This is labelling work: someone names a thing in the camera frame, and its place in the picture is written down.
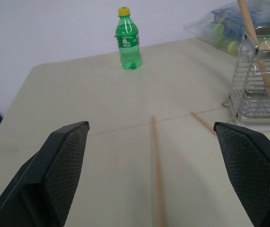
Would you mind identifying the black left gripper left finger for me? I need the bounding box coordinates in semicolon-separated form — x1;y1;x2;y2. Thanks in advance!
0;121;90;227

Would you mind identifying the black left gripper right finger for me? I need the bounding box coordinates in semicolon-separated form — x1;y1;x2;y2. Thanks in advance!
213;122;270;227

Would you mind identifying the wooden chopstick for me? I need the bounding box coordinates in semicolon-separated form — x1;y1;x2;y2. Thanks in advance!
236;0;270;118
191;111;217;134
150;115;166;227

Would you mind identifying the green plastic soda bottle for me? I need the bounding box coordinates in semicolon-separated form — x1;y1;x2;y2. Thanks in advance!
114;7;143;71

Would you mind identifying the metal wire cutlery rack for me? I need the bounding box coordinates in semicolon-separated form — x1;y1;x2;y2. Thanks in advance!
221;23;270;125

